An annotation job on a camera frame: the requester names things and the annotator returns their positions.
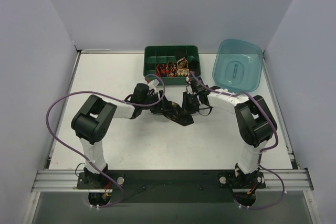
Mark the black gold floral tie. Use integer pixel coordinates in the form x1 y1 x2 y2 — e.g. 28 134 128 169
162 101 194 126

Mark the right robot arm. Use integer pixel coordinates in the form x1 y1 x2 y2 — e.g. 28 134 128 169
182 77 277 183

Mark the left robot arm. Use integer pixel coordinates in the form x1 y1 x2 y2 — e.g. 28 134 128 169
71 83 181 182

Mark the beige patterned rolled tie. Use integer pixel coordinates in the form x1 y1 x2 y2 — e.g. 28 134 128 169
176 57 190 77

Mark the orange patterned rolled tie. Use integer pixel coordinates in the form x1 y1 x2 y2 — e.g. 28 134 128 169
166 61 177 78

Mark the translucent blue plastic tub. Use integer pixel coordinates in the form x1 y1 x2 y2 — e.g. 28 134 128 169
212 39 264 93

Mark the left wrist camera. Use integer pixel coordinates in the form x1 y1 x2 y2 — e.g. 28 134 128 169
147 79 160 90

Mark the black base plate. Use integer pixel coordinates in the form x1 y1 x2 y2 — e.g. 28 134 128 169
76 170 266 206

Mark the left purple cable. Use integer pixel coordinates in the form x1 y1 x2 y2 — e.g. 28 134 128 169
46 73 165 208

